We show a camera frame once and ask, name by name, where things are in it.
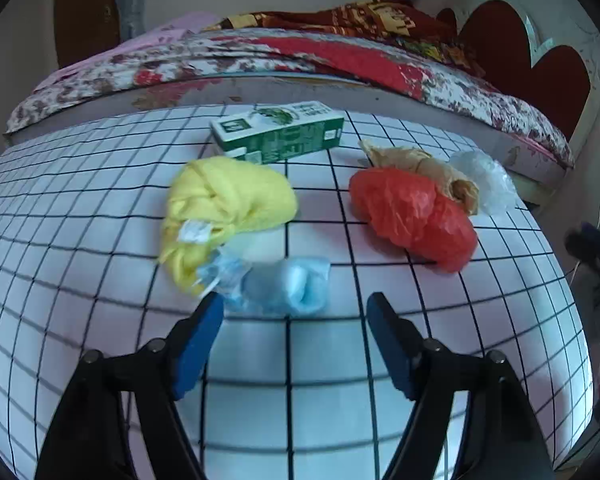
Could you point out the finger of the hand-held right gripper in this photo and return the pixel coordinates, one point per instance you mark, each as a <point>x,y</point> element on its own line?
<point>587,242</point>

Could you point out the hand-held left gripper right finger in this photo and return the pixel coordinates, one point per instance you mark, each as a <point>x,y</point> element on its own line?
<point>390,345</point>

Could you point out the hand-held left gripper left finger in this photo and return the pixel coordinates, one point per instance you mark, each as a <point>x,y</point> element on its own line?
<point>195,345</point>

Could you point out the light blue plastic bag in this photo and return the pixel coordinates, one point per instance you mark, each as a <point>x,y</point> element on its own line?
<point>290,285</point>

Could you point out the clear plastic bag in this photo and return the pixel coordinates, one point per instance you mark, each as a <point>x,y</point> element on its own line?
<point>485,175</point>

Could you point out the red plastic bag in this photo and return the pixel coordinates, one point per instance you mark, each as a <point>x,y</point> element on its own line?
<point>410,210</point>

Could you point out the yellow cloth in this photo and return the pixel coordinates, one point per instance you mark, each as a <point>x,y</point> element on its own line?
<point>230,195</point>

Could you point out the beige plastic bag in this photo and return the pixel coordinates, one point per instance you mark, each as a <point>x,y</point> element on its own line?
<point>430,162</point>

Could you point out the green milk carton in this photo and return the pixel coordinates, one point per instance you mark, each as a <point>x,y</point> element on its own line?
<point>280,130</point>

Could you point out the black grid white tablecloth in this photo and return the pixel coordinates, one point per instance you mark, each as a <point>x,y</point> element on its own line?
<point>80,240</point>

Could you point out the red heart-shaped headboard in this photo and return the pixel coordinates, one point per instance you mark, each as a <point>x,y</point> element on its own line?
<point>500,40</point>

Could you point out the floral bedspread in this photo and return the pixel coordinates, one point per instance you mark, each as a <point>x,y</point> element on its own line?
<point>205,62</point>

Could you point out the pink cloth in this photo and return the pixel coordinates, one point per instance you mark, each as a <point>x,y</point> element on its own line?
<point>145,42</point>

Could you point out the red patterned blanket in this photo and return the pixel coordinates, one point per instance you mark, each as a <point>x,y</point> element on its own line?
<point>370,20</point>

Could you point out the brown wooden door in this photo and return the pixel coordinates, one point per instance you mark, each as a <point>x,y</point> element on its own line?
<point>80,10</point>

